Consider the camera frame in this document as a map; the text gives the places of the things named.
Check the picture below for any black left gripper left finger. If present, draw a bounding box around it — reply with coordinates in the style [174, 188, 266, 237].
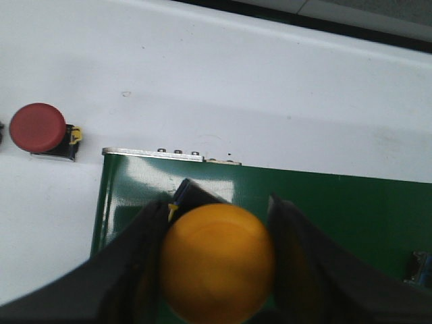
[1, 201, 169, 323]

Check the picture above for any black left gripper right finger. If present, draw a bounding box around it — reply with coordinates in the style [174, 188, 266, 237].
[268, 194, 431, 323]

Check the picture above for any green conveyor belt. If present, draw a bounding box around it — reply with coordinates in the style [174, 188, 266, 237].
[90, 146, 432, 324]

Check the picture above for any push button base on belt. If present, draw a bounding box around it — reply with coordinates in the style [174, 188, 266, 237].
[404, 251, 431, 289]

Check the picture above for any red push button far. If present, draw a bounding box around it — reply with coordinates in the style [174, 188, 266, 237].
[9, 103, 82, 162]

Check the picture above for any grey granite counter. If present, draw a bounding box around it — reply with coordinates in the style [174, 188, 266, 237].
[186, 0, 431, 54]

